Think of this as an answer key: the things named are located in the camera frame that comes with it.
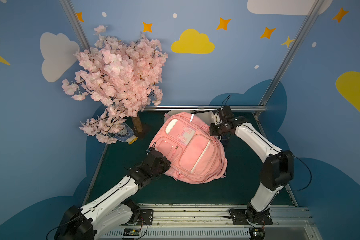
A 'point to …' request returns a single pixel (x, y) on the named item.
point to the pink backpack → (195, 154)
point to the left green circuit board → (131, 232)
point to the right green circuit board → (258, 233)
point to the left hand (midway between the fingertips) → (172, 160)
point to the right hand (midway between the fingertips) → (211, 129)
